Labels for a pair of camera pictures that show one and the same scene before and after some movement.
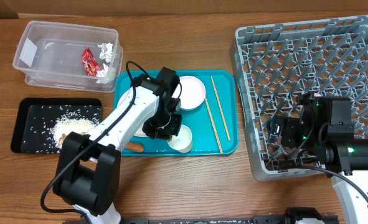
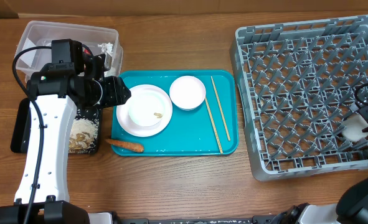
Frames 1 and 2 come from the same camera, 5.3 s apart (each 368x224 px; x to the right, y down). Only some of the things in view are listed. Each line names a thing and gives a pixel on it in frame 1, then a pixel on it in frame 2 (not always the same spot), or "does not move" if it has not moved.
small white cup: (183, 142) to (352, 127)
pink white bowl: (191, 91) does not move
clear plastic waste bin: (69, 56) does not move
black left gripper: (173, 130) to (114, 85)
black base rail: (228, 220) does not move
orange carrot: (135, 147) does not move
